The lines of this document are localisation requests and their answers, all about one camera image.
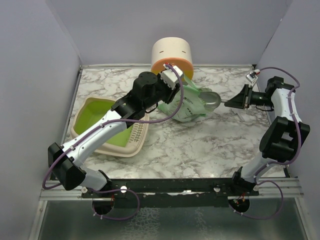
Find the cream round drawer cabinet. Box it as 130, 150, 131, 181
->
151, 37, 194, 80

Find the beige green litter box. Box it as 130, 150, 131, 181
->
70, 96, 150, 158

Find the silver metal scoop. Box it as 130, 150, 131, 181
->
198, 91, 227, 111

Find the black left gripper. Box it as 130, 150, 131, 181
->
143, 71, 180, 111

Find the green cat litter bag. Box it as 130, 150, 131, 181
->
173, 76, 214, 123

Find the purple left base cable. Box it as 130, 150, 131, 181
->
87, 187, 140, 221

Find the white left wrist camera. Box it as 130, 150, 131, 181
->
160, 64, 184, 90

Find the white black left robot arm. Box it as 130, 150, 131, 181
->
47, 65, 184, 198

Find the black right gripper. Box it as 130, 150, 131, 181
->
225, 84, 275, 110

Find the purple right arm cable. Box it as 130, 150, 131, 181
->
254, 66, 303, 166

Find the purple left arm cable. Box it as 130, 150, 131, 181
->
41, 63, 186, 190

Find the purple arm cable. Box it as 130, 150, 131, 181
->
254, 66, 303, 166
41, 63, 186, 190

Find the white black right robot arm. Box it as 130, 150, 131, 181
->
224, 76, 310, 196

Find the grey plastic bag clip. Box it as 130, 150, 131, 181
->
232, 109, 246, 122

